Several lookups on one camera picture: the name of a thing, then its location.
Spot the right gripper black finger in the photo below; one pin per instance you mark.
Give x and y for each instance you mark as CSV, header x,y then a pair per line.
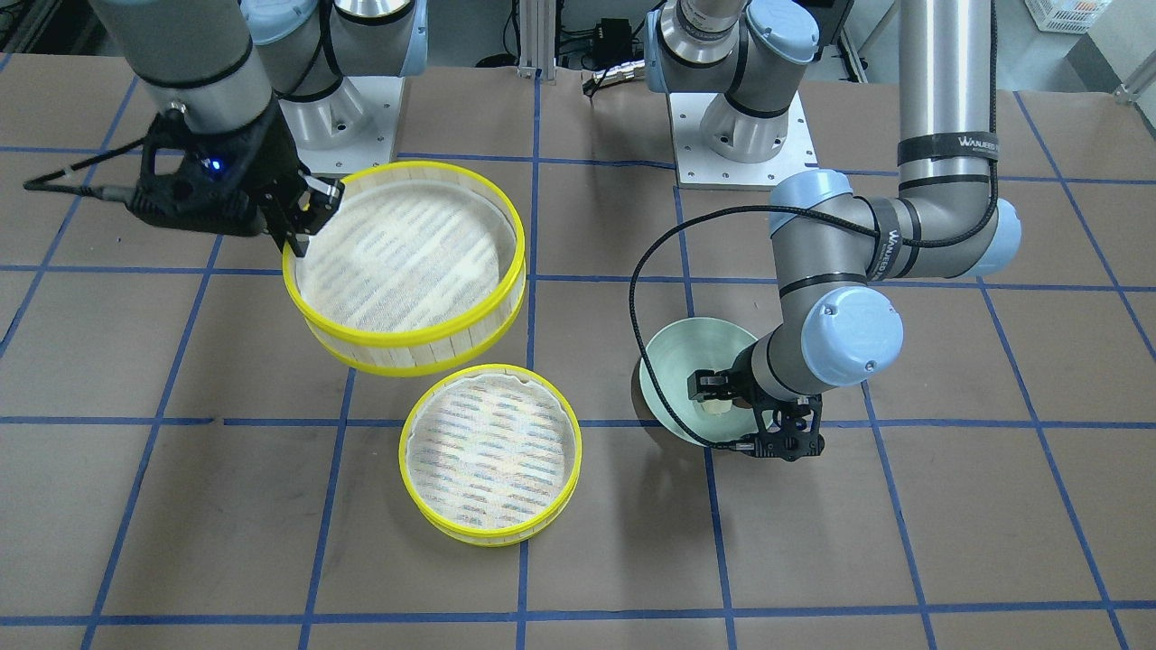
x,y
317,199
288,231

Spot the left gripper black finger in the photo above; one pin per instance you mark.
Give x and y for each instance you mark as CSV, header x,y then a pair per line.
x,y
706,385

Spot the light green plate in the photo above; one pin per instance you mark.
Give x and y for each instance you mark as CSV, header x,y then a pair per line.
x,y
687,345

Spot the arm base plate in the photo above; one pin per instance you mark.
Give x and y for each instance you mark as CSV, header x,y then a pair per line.
x,y
718,148
351,129

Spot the aluminium frame post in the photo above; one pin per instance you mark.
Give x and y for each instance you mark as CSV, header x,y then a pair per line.
x,y
536,36

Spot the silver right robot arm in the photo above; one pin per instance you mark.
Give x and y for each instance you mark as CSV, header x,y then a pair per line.
x,y
243,90

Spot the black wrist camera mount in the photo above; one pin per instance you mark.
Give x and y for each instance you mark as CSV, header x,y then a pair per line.
x,y
784,430

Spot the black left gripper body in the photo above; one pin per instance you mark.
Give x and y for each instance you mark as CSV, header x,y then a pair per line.
x,y
747,379

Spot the white bun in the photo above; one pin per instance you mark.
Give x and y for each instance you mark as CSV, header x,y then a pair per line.
x,y
716,407

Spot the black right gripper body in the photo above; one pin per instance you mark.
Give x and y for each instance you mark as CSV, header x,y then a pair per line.
x,y
265,159

